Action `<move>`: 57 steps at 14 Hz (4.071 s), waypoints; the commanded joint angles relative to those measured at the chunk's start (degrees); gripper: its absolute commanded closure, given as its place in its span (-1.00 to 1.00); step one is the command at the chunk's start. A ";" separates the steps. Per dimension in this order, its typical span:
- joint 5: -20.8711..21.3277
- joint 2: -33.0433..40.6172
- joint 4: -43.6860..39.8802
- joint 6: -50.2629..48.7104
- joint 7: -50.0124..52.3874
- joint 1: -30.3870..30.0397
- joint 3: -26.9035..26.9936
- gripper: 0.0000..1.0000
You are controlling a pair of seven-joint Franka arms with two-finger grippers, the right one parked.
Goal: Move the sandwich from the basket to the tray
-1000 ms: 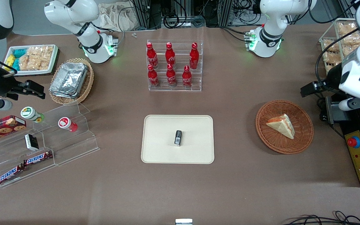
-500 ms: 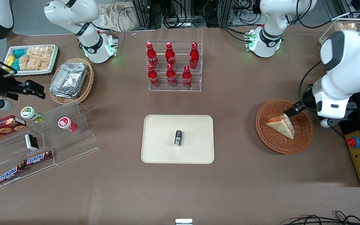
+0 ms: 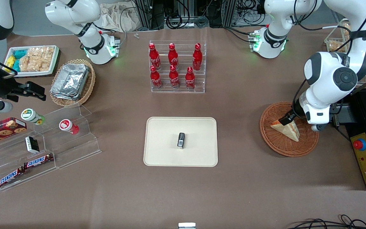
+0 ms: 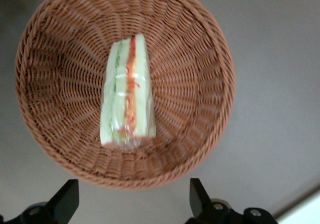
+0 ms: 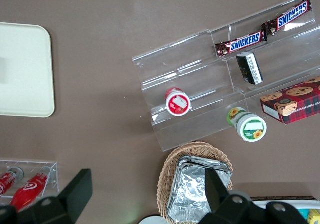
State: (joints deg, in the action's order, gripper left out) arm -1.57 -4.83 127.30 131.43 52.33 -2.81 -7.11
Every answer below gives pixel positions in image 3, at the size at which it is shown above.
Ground white rectangular snack tray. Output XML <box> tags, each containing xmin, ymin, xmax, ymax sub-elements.
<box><xmin>4</xmin><ymin>45</ymin><xmax>59</xmax><ymax>78</ymax></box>

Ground beige plastic tray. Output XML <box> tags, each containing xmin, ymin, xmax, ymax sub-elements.
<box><xmin>143</xmin><ymin>117</ymin><xmax>218</xmax><ymax>167</ymax></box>

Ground red cookie box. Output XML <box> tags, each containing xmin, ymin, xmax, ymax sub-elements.
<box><xmin>0</xmin><ymin>117</ymin><xmax>27</xmax><ymax>147</ymax></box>

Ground stacked aluminium foil trays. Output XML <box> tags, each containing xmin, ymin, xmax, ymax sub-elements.
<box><xmin>50</xmin><ymin>63</ymin><xmax>90</xmax><ymax>101</ymax></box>

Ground clear acrylic bottle rack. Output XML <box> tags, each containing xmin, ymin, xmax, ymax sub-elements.
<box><xmin>149</xmin><ymin>40</ymin><xmax>207</xmax><ymax>94</ymax></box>

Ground triangular sandwich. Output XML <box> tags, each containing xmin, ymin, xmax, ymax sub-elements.
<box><xmin>270</xmin><ymin>119</ymin><xmax>300</xmax><ymax>142</ymax></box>

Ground clear acrylic step shelf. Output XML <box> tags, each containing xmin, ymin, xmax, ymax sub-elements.
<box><xmin>0</xmin><ymin>103</ymin><xmax>102</xmax><ymax>192</ymax></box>

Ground coiled black cable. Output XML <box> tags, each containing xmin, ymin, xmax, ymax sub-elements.
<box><xmin>166</xmin><ymin>14</ymin><xmax>183</xmax><ymax>30</ymax></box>

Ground Snickers bar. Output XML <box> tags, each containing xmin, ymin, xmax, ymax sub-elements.
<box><xmin>24</xmin><ymin>154</ymin><xmax>54</xmax><ymax>169</ymax></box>
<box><xmin>0</xmin><ymin>167</ymin><xmax>25</xmax><ymax>189</ymax></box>

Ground black and white small box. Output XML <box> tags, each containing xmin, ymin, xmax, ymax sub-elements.
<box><xmin>25</xmin><ymin>136</ymin><xmax>40</xmax><ymax>154</ymax></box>

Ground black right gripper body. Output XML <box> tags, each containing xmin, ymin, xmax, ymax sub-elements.
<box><xmin>0</xmin><ymin>71</ymin><xmax>21</xmax><ymax>100</ymax></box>

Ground light oval wicker basket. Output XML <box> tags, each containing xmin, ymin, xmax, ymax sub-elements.
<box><xmin>50</xmin><ymin>59</ymin><xmax>96</xmax><ymax>107</ymax></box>

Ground brown round wicker basket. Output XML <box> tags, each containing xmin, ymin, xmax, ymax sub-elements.
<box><xmin>260</xmin><ymin>101</ymin><xmax>319</xmax><ymax>157</ymax></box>

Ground black countertop appliance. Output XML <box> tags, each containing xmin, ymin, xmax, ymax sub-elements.
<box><xmin>332</xmin><ymin>68</ymin><xmax>366</xmax><ymax>191</ymax></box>

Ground rice cracker bag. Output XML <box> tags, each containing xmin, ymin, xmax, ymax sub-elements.
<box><xmin>19</xmin><ymin>48</ymin><xmax>39</xmax><ymax>72</ymax></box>
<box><xmin>34</xmin><ymin>47</ymin><xmax>55</xmax><ymax>71</ymax></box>

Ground red lidded cup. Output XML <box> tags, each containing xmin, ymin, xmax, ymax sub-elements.
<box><xmin>59</xmin><ymin>119</ymin><xmax>79</xmax><ymax>135</ymax></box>

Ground red cola bottle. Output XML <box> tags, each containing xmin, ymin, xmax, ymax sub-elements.
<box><xmin>149</xmin><ymin>43</ymin><xmax>161</xmax><ymax>70</ymax></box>
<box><xmin>169</xmin><ymin>65</ymin><xmax>180</xmax><ymax>89</ymax></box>
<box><xmin>185</xmin><ymin>67</ymin><xmax>196</xmax><ymax>90</ymax></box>
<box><xmin>168</xmin><ymin>43</ymin><xmax>179</xmax><ymax>70</ymax></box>
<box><xmin>150</xmin><ymin>66</ymin><xmax>163</xmax><ymax>89</ymax></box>
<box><xmin>193</xmin><ymin>43</ymin><xmax>203</xmax><ymax>71</ymax></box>

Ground beige cloth bag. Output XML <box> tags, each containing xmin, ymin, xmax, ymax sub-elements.
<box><xmin>99</xmin><ymin>3</ymin><xmax>140</xmax><ymax>32</ymax></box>

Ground green lidded cup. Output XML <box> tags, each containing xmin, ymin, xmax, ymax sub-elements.
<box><xmin>21</xmin><ymin>108</ymin><xmax>45</xmax><ymax>125</ymax></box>

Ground black floor cables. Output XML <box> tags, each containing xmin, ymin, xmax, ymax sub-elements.
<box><xmin>286</xmin><ymin>215</ymin><xmax>366</xmax><ymax>229</ymax></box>

